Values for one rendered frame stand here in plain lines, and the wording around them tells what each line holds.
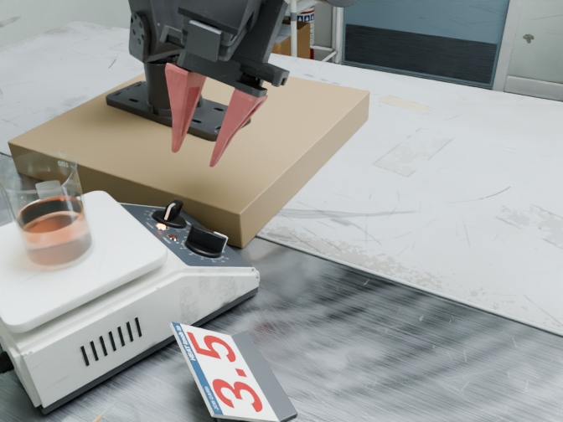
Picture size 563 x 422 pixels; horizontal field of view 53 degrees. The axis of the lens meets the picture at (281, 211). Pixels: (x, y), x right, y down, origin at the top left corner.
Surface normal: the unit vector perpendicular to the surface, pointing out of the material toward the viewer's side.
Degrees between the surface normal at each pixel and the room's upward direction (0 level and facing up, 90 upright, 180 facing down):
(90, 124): 0
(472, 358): 0
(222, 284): 90
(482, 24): 90
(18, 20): 90
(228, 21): 69
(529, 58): 90
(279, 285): 0
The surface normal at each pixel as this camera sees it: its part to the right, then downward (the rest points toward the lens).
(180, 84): -0.23, 0.55
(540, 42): -0.49, 0.51
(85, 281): -0.03, -0.82
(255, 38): -0.11, 0.23
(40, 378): 0.64, 0.43
